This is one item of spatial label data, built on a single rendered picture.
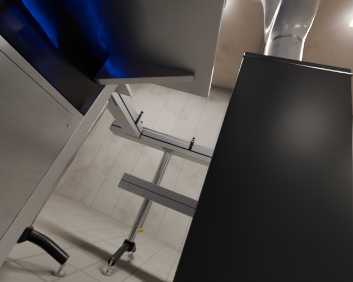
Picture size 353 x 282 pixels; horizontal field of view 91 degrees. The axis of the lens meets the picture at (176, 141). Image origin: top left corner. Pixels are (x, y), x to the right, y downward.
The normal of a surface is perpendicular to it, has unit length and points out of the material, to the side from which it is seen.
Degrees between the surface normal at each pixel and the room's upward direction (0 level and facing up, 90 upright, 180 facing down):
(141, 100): 90
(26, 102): 90
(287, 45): 90
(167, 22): 180
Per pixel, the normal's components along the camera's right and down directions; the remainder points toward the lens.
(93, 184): -0.09, -0.42
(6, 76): 0.93, 0.30
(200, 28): -0.36, 0.86
